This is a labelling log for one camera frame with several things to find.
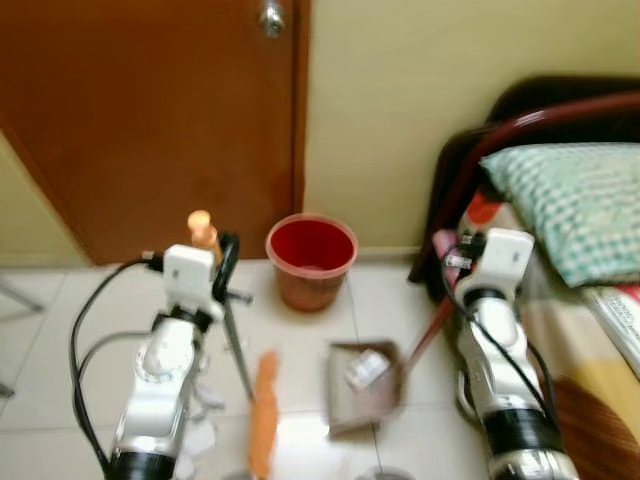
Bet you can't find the orange broom with metal shaft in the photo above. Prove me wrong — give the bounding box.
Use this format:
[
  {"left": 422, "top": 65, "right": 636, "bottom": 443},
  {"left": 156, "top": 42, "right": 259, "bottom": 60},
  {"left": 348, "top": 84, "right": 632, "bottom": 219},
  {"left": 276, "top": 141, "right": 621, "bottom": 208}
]
[{"left": 187, "top": 209, "right": 282, "bottom": 480}]

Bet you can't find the brown dustpan with red handle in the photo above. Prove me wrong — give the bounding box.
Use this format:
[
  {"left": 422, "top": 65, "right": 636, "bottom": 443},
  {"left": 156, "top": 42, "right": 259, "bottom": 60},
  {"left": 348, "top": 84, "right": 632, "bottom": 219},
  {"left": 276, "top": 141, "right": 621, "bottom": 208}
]
[{"left": 325, "top": 230, "right": 463, "bottom": 439}]

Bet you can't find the red plastic bucket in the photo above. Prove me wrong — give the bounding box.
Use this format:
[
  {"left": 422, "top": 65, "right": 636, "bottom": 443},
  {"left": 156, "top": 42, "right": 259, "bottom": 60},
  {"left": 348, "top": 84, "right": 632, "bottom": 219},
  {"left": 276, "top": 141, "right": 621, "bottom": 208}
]
[{"left": 265, "top": 213, "right": 359, "bottom": 313}]

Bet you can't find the white paper scrap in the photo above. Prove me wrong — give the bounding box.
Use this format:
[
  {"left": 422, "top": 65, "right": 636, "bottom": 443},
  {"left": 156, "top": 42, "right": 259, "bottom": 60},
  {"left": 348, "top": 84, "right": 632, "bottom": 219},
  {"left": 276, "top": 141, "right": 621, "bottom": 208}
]
[
  {"left": 193, "top": 380, "right": 228, "bottom": 412},
  {"left": 183, "top": 420, "right": 219, "bottom": 460}
]

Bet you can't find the green checkered pillow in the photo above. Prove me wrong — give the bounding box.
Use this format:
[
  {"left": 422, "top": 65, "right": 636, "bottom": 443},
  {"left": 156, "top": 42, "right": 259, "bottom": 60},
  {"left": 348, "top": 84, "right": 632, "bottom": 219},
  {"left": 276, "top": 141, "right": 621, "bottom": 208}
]
[{"left": 480, "top": 142, "right": 640, "bottom": 290}]

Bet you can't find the brown wooden door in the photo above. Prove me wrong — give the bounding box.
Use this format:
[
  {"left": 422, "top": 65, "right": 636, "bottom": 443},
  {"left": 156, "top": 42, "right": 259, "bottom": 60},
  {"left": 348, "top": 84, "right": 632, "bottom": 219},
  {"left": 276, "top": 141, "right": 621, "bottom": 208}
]
[{"left": 0, "top": 0, "right": 312, "bottom": 267}]

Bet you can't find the white crumpled paper in dustpan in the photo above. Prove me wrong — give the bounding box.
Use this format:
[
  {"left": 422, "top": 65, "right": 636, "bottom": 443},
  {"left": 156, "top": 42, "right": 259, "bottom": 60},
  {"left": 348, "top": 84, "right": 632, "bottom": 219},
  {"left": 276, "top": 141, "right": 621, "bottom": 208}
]
[{"left": 345, "top": 350, "right": 390, "bottom": 392}]

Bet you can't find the red and white book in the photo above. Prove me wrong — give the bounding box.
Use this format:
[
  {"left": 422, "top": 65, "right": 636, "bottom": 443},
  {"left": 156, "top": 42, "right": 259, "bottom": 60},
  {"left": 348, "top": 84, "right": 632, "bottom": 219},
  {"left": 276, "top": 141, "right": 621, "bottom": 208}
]
[{"left": 580, "top": 283, "right": 640, "bottom": 377}]

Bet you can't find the grey metal chair leg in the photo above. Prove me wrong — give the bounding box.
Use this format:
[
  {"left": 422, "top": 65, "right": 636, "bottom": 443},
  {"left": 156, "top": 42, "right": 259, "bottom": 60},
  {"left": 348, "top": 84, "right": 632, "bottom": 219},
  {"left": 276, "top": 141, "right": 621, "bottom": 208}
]
[{"left": 0, "top": 278, "right": 47, "bottom": 313}]

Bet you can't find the silver round door knob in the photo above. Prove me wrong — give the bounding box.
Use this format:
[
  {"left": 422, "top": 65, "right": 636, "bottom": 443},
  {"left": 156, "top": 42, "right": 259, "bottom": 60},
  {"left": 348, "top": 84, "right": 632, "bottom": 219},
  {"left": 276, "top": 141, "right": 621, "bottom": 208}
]
[{"left": 259, "top": 0, "right": 287, "bottom": 39}]

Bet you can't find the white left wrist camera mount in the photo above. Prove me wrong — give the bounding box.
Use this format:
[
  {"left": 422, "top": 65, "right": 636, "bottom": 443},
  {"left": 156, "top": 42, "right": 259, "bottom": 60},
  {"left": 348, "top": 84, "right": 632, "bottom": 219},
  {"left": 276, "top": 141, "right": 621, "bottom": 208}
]
[{"left": 163, "top": 244, "right": 223, "bottom": 321}]

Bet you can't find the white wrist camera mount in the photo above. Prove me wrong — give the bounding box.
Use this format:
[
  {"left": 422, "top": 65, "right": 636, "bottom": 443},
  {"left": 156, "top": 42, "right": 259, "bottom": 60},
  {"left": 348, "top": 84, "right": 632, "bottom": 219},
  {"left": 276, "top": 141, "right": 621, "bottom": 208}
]
[
  {"left": 480, "top": 228, "right": 536, "bottom": 297},
  {"left": 163, "top": 244, "right": 223, "bottom": 321}
]

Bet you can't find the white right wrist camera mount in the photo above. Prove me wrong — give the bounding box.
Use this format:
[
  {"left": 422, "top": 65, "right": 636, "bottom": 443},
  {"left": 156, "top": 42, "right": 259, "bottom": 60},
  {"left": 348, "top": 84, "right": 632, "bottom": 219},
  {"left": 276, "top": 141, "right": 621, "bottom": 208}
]
[{"left": 480, "top": 228, "right": 536, "bottom": 297}]

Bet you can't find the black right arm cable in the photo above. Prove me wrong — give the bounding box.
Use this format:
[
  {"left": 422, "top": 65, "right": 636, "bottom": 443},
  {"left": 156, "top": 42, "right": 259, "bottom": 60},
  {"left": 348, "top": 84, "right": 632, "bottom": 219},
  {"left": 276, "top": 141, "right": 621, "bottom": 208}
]
[{"left": 441, "top": 262, "right": 561, "bottom": 431}]

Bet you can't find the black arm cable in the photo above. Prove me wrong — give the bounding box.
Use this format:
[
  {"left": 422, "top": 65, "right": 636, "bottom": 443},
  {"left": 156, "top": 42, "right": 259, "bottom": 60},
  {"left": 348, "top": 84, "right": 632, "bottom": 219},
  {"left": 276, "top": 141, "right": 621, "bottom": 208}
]
[
  {"left": 68, "top": 255, "right": 167, "bottom": 477},
  {"left": 441, "top": 262, "right": 561, "bottom": 431}
]

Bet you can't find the dark red bed frame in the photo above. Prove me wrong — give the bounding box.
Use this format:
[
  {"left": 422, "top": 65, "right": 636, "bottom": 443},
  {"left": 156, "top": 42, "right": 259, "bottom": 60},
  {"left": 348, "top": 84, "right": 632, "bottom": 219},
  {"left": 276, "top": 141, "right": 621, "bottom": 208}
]
[{"left": 408, "top": 75, "right": 640, "bottom": 293}]

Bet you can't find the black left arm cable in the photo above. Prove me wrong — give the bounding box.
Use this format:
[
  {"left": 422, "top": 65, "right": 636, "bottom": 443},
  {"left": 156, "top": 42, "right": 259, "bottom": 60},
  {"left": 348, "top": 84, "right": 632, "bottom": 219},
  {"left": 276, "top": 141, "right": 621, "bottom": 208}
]
[{"left": 68, "top": 255, "right": 167, "bottom": 477}]

